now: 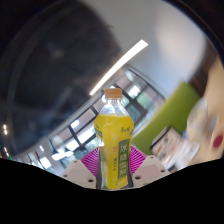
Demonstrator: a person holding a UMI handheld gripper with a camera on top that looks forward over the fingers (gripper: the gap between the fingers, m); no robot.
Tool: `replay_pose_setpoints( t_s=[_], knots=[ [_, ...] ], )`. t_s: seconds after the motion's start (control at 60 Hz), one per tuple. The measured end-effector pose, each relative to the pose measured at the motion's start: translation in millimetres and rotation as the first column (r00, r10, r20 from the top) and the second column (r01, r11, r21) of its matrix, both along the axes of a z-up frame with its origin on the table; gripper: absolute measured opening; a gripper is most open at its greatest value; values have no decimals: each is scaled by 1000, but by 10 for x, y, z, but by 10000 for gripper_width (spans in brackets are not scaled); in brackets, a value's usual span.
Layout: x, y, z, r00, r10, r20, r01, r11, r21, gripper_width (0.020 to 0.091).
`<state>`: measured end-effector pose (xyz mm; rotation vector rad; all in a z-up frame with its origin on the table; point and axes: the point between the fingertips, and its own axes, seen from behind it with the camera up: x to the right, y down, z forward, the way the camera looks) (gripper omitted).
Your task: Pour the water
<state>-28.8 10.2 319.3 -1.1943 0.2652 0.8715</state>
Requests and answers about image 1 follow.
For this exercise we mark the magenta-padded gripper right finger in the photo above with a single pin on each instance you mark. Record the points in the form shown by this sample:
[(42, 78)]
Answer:
[(150, 171)]

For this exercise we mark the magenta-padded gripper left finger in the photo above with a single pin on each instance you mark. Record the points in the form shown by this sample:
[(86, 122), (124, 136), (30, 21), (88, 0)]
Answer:
[(78, 173)]

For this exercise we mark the yellow drink bottle orange cap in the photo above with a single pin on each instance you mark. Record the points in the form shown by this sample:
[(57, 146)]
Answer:
[(111, 140)]

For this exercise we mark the black-framed tablet with pictures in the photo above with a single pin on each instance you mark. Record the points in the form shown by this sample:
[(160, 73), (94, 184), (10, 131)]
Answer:
[(166, 143)]

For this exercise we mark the green upholstered bench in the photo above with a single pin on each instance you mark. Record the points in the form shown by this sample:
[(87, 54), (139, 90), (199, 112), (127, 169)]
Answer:
[(166, 116)]

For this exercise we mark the white bowl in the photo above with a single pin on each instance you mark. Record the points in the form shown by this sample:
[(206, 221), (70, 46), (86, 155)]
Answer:
[(197, 115)]

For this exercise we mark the flat round red coaster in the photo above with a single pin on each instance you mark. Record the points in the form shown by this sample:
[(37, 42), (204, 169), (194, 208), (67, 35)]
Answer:
[(218, 141)]

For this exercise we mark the long curved ceiling light strip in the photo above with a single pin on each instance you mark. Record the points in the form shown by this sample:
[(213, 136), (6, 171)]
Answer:
[(120, 65)]

